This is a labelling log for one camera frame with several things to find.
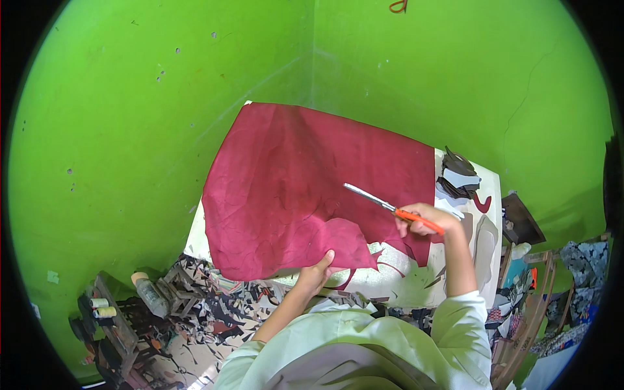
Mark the person's left hand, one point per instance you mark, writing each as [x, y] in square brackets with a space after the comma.
[312, 279]

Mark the person's right hand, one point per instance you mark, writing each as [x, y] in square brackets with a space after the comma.
[431, 213]

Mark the person's right fingers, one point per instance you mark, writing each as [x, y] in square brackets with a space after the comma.
[409, 229]

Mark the maroon leather sheet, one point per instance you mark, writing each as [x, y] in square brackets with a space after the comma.
[292, 185]

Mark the thin maroon leather strip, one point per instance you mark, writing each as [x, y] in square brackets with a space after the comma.
[390, 268]

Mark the white paper pattern piece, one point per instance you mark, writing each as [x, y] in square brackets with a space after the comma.
[463, 178]

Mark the pile of dark cut pieces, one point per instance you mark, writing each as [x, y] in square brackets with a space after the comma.
[456, 168]

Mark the grey cut leather piece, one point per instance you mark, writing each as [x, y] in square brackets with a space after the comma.
[485, 243]

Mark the curved maroon leather scrap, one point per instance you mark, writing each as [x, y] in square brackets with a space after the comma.
[483, 204]

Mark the dark brown board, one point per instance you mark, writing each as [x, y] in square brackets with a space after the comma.
[521, 219]

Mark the person's body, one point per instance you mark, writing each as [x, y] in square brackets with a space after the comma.
[351, 346]

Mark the wooden chair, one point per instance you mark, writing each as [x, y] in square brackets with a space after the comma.
[529, 317]

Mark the heap of patterned fabrics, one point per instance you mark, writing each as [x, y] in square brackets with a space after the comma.
[582, 273]

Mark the heap of floor scraps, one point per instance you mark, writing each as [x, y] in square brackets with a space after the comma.
[214, 312]

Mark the small wooden stool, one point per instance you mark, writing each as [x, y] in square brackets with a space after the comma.
[178, 290]

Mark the grey glue bottle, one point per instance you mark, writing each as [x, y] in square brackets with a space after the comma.
[150, 295]

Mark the dark wooden work stand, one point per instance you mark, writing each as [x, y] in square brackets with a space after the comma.
[114, 331]

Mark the yellow thread spool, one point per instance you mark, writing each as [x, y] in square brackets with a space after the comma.
[105, 312]

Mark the white thread spool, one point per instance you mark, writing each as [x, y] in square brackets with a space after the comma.
[99, 302]

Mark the orange scissors on wall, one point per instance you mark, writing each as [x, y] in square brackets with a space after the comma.
[399, 6]

